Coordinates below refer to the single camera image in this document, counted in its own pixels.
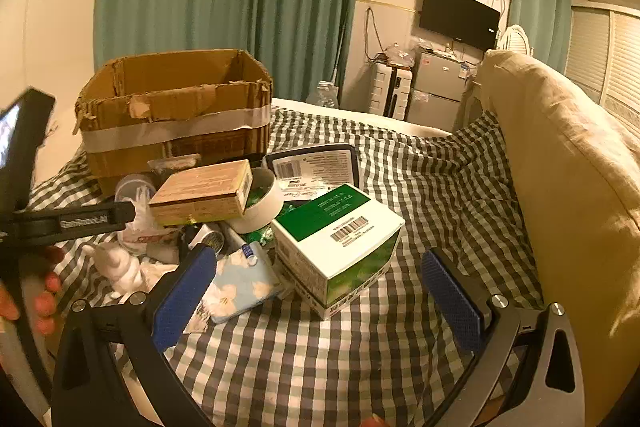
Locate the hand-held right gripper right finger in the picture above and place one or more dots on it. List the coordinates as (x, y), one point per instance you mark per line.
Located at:
(450, 302)

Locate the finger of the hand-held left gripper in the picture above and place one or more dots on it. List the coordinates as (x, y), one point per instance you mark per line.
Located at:
(122, 216)

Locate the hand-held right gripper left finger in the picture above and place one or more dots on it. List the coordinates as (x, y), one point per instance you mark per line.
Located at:
(184, 298)

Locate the tan small carton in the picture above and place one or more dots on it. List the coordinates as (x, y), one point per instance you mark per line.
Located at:
(200, 194)

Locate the torn cardboard box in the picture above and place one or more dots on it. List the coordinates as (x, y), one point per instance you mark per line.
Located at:
(175, 107)

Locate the beige tape roll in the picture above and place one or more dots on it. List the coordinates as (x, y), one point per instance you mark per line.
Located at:
(265, 207)

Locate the green and white carton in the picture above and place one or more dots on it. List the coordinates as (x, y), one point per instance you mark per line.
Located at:
(330, 247)

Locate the person's left hand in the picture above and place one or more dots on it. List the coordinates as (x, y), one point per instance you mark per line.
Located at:
(46, 304)

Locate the clear plastic bottle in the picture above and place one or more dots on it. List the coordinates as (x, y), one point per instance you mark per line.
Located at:
(132, 189)

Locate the red-printed white packet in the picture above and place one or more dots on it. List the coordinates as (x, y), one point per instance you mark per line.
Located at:
(150, 238)

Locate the white figurine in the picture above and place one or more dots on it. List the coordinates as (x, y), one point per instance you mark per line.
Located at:
(120, 269)

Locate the pale blue floral tissue pack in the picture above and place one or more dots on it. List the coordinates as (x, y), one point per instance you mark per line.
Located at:
(245, 287)

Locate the metal can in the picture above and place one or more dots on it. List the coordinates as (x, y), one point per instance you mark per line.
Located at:
(212, 239)

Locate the green snack packet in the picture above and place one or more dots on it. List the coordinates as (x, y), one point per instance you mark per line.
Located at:
(262, 234)

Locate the checked bedsheet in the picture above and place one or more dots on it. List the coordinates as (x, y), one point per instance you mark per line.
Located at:
(425, 187)

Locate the beige pillow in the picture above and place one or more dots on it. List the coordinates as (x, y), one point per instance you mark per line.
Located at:
(565, 182)

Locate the black-framed tissue packet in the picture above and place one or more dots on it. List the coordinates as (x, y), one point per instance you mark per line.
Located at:
(320, 167)

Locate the white mattress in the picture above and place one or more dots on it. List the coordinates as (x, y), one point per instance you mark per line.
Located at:
(360, 117)

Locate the grey fridge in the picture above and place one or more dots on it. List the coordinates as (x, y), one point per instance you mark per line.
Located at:
(440, 87)

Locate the white suitcase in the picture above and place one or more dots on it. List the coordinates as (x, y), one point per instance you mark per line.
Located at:
(390, 89)

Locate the plastic water bottle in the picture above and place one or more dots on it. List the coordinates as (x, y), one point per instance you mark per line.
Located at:
(327, 94)

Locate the plastic bags on suitcase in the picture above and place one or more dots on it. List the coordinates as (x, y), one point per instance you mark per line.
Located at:
(400, 54)

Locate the white oval mirror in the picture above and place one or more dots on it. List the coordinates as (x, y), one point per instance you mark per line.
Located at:
(517, 38)

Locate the white louvred wardrobe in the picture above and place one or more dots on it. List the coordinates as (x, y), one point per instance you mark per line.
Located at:
(610, 57)

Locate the narrow green curtain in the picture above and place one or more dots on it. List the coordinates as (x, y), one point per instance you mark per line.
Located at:
(540, 7)

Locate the black wall television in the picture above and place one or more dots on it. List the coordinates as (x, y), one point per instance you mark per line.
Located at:
(457, 14)

